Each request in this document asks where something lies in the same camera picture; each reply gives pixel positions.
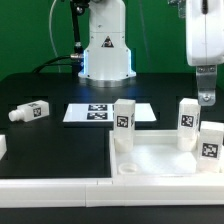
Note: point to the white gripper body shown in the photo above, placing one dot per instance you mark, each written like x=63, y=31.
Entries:
x=205, y=32

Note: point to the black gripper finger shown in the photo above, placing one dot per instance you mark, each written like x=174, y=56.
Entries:
x=206, y=84

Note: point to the white marker sheet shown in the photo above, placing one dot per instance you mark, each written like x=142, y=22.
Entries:
x=93, y=112

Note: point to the white left obstacle bar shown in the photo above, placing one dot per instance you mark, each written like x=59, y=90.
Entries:
x=3, y=147

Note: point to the white obstacle bar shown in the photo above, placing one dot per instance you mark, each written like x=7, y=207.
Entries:
x=3, y=147
x=124, y=191

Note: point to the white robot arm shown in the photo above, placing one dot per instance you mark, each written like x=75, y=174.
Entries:
x=99, y=34

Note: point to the white square table top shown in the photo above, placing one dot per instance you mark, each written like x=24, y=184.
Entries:
x=155, y=155

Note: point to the white front obstacle bar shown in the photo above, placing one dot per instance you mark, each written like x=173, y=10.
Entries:
x=124, y=191

